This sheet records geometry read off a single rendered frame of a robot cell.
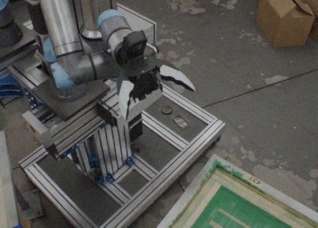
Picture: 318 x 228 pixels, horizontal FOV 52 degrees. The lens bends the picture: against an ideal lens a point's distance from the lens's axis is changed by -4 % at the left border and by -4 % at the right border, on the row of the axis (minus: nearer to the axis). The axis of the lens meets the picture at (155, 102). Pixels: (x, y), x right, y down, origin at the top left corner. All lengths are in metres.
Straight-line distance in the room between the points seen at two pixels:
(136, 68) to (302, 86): 2.77
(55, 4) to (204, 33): 2.96
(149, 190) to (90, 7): 1.39
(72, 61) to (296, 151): 2.23
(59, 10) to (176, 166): 1.59
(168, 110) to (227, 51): 1.19
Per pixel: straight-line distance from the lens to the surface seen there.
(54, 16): 0.91
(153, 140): 2.42
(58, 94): 1.26
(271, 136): 2.86
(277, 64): 3.54
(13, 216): 1.38
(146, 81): 0.74
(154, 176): 2.24
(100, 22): 0.88
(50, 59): 1.17
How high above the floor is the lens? 2.16
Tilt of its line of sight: 47 degrees down
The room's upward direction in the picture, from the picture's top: straight up
